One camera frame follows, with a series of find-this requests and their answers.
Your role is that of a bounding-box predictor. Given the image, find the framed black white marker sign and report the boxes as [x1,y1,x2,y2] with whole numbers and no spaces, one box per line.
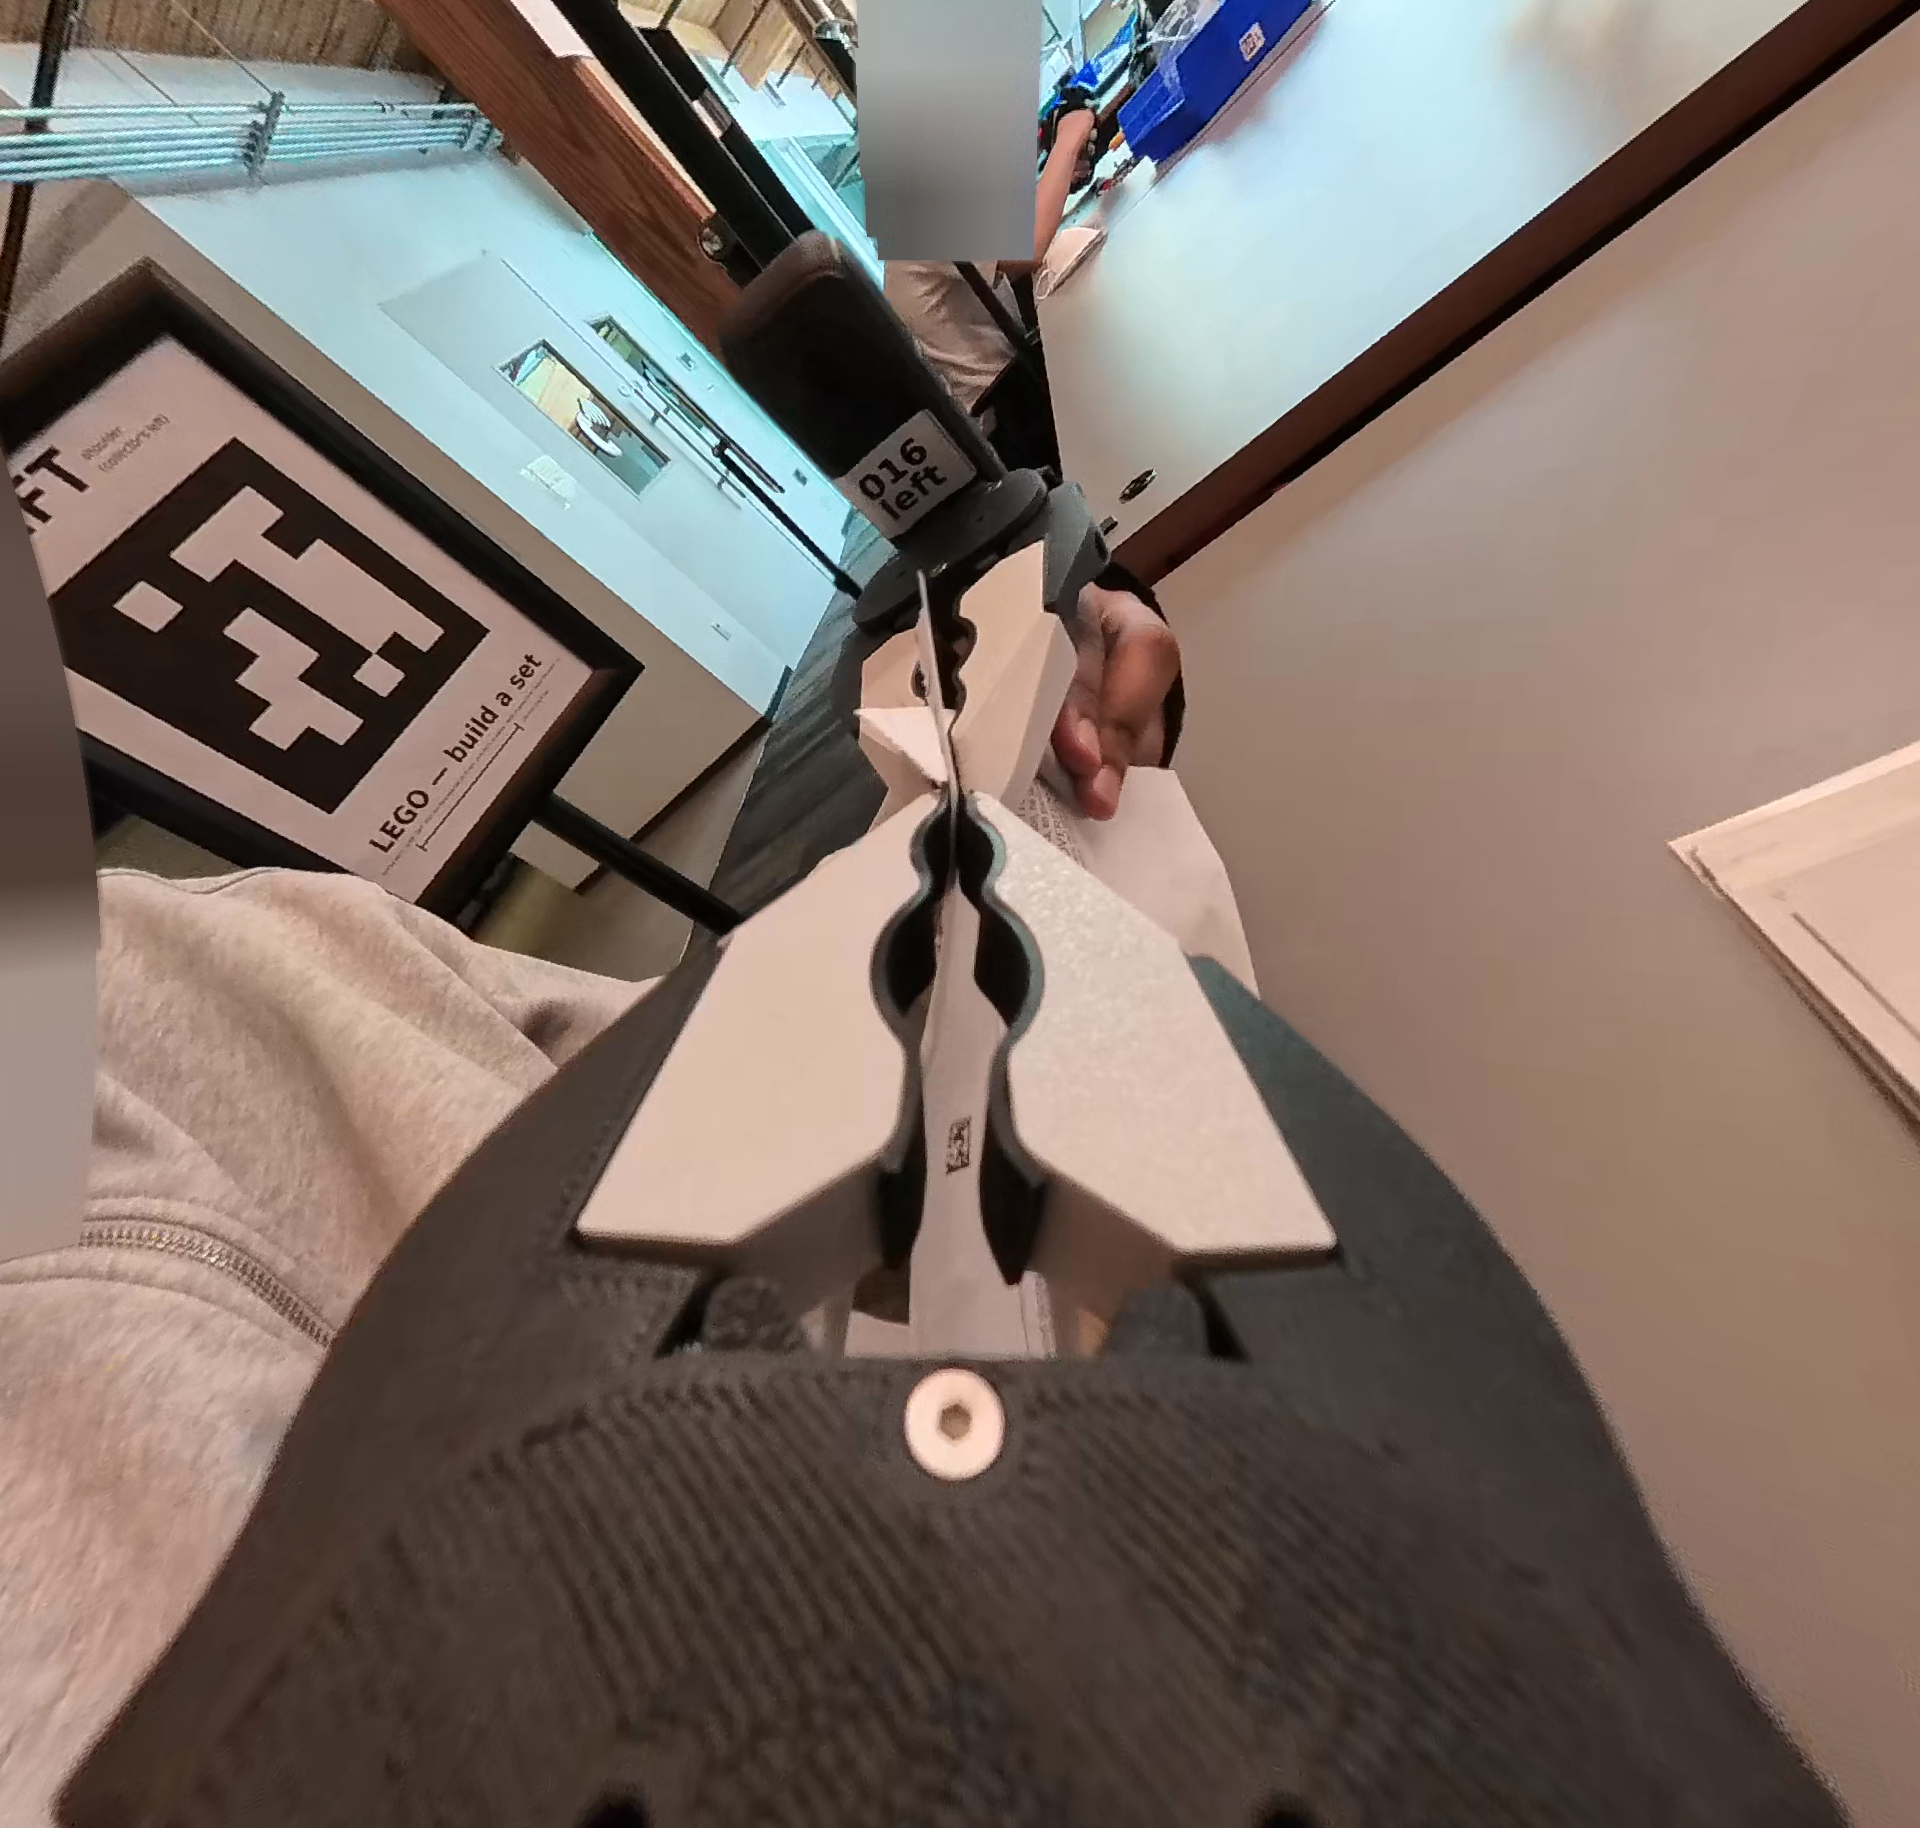
[0,258,647,922]

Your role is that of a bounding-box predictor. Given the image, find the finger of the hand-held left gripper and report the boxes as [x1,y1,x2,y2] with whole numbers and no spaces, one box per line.
[959,541,1085,797]
[862,573,964,811]

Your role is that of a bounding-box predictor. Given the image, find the person's left hand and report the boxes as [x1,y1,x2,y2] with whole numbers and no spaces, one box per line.
[1049,588,1187,823]

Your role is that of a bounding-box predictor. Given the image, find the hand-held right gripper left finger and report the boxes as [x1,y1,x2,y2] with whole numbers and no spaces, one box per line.
[575,790,962,1326]

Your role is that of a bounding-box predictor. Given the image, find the grey door with window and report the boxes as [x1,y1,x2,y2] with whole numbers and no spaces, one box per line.
[382,252,790,541]

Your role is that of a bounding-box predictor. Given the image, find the white paper parts bag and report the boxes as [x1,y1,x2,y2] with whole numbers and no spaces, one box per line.
[854,702,1260,1362]

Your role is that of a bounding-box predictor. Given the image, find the blue storage bin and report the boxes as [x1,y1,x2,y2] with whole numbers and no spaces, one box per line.
[1117,0,1325,165]

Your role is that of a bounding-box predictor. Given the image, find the white flat box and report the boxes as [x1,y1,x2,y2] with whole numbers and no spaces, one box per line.
[1669,740,1920,1124]

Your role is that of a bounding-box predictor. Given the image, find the metal conduit pipes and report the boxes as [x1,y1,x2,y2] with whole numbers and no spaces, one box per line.
[0,94,504,186]

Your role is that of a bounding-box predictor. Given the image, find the black stanchion pole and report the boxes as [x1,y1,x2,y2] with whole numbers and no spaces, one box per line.
[0,0,121,307]

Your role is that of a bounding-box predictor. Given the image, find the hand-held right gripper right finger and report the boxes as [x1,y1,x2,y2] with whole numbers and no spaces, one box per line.
[960,790,1340,1357]

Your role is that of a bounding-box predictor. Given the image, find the wooden pillar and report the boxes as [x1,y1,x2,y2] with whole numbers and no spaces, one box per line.
[291,0,783,345]

